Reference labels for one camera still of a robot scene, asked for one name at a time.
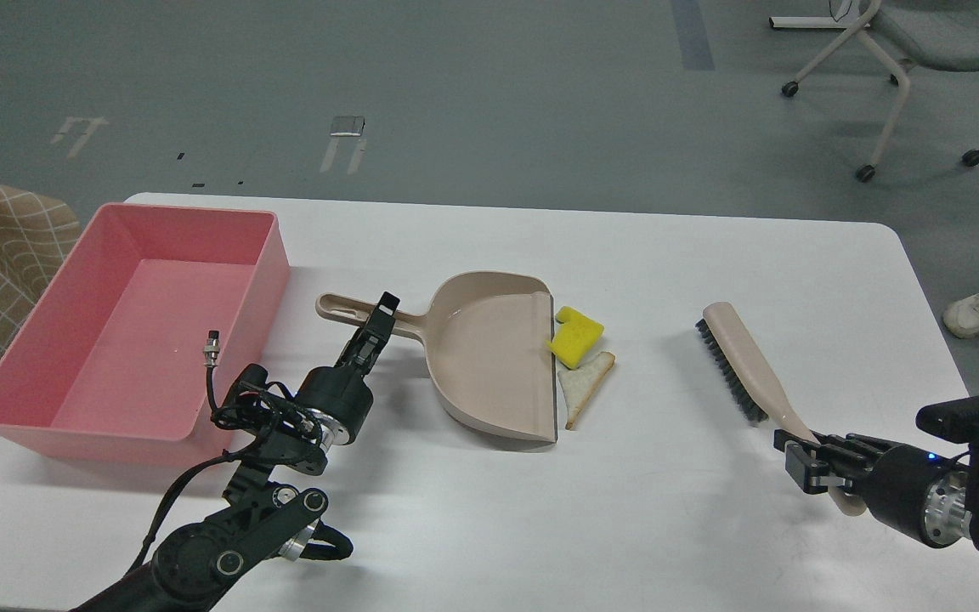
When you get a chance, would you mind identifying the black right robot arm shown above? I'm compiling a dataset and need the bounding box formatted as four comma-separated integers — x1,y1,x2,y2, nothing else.
774,395,979,551

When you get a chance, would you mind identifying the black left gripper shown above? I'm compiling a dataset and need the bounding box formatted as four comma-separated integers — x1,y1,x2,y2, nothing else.
295,292,400,445

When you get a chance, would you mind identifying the toast bread slice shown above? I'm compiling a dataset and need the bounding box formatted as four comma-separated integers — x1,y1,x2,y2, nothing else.
557,351,615,430

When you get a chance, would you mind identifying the beige plastic dustpan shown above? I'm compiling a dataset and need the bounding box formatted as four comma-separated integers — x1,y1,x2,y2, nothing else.
315,271,561,443

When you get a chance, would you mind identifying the beige hand brush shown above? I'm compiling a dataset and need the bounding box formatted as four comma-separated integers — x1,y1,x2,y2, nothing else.
696,302,867,516

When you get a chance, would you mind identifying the grey office chair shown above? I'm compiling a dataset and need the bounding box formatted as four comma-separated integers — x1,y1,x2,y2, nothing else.
781,1,979,184

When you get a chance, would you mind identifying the yellow sponge piece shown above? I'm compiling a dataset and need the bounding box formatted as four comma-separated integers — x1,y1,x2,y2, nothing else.
546,306,605,371

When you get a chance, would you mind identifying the silver floor plate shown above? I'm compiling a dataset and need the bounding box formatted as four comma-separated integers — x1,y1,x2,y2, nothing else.
329,116,366,137

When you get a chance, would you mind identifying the pink plastic bin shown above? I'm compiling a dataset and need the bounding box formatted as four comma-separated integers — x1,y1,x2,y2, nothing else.
0,204,289,468

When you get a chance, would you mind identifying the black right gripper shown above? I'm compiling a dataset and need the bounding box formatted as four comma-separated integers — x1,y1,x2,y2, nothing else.
774,429,954,543

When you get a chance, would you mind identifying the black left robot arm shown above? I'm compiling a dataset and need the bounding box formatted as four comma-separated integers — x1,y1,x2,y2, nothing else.
79,293,399,611

